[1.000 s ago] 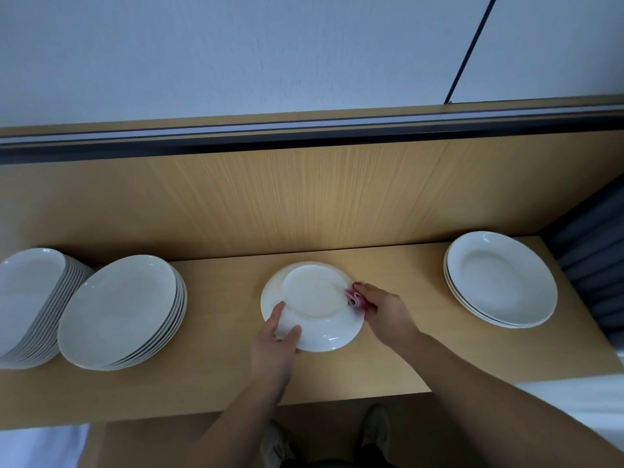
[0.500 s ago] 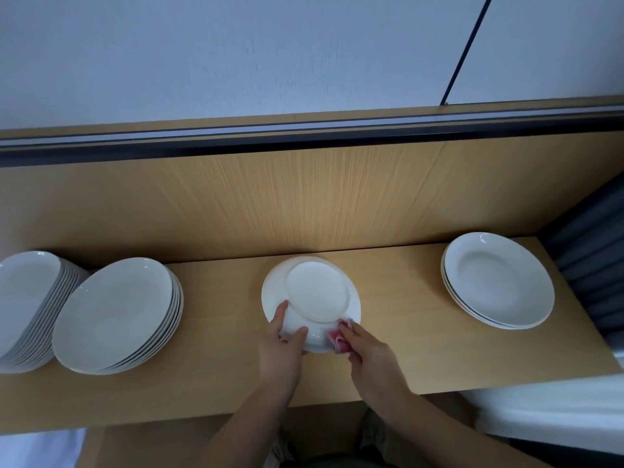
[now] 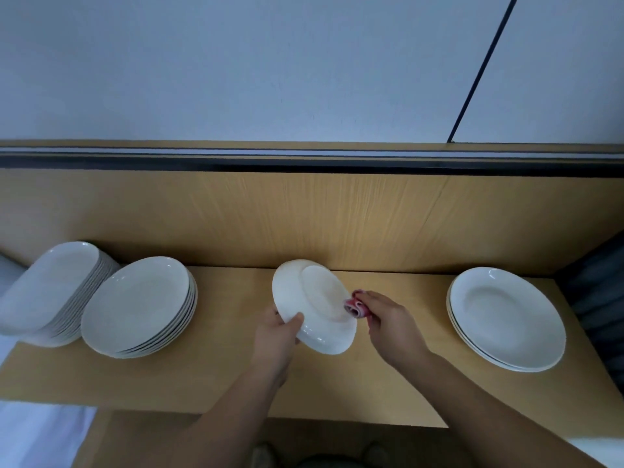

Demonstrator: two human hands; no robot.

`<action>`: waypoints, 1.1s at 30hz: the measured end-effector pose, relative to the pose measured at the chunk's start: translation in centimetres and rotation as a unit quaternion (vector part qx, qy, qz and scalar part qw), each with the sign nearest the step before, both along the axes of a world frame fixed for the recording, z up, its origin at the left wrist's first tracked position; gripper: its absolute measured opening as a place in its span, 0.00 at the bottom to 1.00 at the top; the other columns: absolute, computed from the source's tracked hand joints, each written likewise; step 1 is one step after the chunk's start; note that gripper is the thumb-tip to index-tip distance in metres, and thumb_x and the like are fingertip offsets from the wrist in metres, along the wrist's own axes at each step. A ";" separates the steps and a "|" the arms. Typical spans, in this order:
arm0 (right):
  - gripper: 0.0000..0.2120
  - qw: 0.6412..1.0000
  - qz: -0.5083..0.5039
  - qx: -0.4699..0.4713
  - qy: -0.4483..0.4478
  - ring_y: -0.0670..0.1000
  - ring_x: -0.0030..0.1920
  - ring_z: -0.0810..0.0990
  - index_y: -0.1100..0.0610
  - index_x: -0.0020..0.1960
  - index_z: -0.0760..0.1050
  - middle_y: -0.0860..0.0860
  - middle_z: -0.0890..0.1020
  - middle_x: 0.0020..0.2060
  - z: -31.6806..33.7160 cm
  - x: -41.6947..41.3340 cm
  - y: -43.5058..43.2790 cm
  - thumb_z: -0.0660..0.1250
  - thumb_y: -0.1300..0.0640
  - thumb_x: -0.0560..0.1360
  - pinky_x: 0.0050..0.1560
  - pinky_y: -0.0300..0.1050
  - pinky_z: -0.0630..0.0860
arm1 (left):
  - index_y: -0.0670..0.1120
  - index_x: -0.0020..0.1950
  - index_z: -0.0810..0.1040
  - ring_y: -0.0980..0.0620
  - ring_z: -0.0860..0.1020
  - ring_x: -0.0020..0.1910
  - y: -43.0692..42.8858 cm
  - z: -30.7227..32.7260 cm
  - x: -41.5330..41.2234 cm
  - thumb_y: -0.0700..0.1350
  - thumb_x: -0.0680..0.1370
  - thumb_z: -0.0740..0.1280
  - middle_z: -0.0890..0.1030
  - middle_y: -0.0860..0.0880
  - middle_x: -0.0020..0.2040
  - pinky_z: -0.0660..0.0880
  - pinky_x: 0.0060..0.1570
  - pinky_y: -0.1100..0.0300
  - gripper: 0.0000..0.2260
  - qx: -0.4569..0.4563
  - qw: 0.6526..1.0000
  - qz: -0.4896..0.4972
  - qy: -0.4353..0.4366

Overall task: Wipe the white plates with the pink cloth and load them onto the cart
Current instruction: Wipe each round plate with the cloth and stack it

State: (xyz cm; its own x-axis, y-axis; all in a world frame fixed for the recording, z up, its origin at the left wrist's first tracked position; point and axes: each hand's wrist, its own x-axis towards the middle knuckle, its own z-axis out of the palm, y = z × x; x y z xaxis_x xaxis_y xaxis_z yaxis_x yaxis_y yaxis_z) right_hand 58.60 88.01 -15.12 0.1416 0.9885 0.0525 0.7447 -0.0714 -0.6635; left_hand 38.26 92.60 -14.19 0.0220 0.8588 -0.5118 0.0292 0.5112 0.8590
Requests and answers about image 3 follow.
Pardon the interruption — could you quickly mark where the person's left hand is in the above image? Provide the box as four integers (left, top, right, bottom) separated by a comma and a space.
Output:
252, 305, 306, 382

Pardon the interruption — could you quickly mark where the person's right hand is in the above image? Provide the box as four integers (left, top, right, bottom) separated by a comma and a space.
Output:
353, 290, 435, 372

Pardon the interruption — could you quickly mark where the pink cleaning cloth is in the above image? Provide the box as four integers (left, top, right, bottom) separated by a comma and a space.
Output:
343, 292, 372, 320

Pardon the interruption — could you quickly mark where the white glossy round plate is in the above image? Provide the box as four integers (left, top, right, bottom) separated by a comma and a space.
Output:
272, 259, 358, 355

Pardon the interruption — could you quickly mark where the stack of white round plates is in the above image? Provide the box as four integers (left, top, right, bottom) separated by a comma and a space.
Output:
447, 266, 567, 373

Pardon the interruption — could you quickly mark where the pile of white round plates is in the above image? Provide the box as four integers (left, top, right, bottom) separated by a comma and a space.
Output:
80, 256, 198, 359

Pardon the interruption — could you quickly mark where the pile of white oblong plates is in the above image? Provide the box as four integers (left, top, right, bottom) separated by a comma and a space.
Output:
0, 241, 120, 348

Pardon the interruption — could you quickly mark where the person's left forearm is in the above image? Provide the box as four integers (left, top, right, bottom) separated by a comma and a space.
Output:
146, 363, 298, 468

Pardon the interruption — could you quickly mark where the person's right forearm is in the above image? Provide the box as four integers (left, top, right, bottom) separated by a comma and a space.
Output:
409, 350, 610, 468

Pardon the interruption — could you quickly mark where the grey curtain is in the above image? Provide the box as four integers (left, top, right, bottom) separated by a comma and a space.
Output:
556, 233, 624, 391

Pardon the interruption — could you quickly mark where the white bed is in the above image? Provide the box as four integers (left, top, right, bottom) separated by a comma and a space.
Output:
0, 331, 97, 468

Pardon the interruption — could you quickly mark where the grey upholstered headboard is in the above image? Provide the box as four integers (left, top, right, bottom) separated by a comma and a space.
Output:
0, 253, 25, 291

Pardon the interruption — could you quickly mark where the black wall rail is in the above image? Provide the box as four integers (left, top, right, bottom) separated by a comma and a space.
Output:
0, 149, 624, 178

